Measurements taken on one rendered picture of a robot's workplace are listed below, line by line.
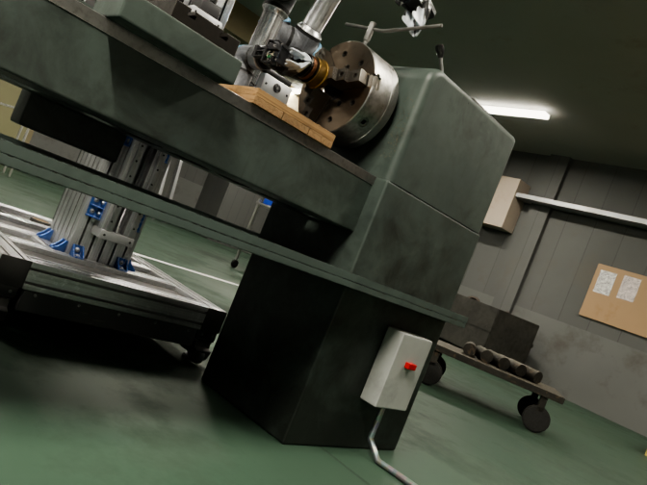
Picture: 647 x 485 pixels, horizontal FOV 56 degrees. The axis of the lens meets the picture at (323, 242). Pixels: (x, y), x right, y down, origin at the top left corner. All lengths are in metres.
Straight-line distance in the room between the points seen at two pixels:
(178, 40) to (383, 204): 0.82
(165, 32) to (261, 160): 0.43
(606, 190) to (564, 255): 1.01
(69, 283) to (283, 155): 0.86
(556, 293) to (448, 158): 6.78
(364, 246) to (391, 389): 0.51
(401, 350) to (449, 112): 0.79
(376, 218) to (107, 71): 0.90
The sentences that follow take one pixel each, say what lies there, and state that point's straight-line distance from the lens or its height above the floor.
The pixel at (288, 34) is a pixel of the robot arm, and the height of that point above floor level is 1.33.
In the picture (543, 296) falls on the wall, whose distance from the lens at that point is 8.83.
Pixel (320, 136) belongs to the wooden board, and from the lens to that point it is 1.71.
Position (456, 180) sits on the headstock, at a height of 0.99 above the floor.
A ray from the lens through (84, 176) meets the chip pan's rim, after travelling 1.25.
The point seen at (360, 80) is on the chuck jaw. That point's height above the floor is 1.09.
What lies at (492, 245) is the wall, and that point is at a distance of 9.40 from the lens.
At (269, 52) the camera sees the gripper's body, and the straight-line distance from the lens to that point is 1.91.
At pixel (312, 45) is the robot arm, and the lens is 2.57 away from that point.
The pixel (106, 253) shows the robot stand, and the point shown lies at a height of 0.27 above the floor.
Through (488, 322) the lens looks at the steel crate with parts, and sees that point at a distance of 7.84.
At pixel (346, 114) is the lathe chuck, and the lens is 1.88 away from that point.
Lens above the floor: 0.59
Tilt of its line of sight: 1 degrees up
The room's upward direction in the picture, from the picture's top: 22 degrees clockwise
